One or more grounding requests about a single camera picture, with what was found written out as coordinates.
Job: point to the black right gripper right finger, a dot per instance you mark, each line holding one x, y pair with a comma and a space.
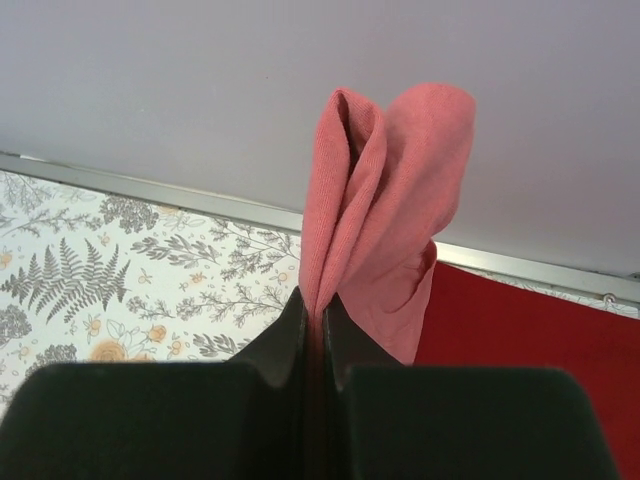
386, 420

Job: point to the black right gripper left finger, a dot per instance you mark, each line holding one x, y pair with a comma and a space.
237, 419

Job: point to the salmon pink t shirt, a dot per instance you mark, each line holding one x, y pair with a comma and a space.
384, 182

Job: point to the floral patterned table mat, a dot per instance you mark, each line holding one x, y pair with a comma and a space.
87, 276

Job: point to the aluminium back rail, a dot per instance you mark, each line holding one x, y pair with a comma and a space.
624, 289

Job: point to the folded red t shirt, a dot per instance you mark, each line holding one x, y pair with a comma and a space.
474, 321

